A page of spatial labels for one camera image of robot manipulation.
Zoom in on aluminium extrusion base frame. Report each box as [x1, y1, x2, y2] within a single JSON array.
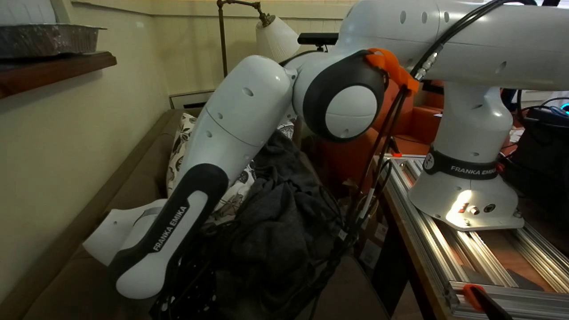
[[380, 151, 569, 320]]

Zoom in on aluminium foil tray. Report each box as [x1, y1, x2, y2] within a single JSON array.
[[0, 23, 108, 62]]

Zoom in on black equipment case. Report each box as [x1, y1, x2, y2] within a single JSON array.
[[504, 96, 569, 210]]

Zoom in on orange cable clip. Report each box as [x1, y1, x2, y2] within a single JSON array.
[[364, 46, 424, 98]]

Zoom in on dark wooden shelf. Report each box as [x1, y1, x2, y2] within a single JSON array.
[[0, 50, 120, 100]]

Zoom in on brown tufted sofa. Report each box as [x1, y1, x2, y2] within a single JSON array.
[[0, 107, 396, 320]]

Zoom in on floor lamp with white shade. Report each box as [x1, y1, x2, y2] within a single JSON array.
[[216, 0, 307, 96]]

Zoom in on orange armchair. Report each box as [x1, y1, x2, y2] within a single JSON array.
[[319, 76, 449, 187]]

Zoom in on black stereo camera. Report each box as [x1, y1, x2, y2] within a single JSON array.
[[296, 30, 342, 48]]

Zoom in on large floral print pillow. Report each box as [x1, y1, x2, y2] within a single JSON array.
[[164, 110, 300, 228]]

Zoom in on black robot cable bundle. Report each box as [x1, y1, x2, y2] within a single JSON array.
[[296, 0, 513, 320]]

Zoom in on orange handled clamp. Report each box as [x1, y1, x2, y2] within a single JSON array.
[[461, 281, 520, 320]]

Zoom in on dark picture frame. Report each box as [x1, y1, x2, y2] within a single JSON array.
[[168, 87, 218, 112]]

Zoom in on dark grey blanket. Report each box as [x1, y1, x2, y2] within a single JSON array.
[[150, 130, 360, 320]]

